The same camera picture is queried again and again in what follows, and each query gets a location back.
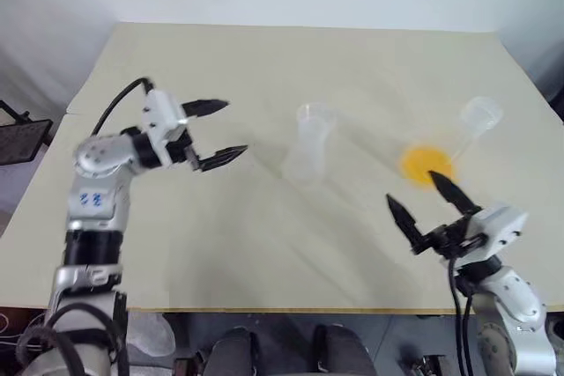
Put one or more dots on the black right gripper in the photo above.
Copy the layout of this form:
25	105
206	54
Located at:
447	237

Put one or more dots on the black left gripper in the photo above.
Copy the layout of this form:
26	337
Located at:
180	151

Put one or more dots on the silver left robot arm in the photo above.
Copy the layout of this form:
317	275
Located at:
94	200

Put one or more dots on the dark rounded shape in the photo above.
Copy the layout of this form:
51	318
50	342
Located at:
341	349
231	351

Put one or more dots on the translucent white plastic shape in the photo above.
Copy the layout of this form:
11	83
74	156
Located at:
152	336

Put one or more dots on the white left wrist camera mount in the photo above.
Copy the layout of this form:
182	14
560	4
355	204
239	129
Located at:
161	120

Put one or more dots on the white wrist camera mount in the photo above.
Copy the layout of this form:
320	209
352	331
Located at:
161	120
498	228

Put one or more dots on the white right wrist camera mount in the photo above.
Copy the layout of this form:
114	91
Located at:
498	228

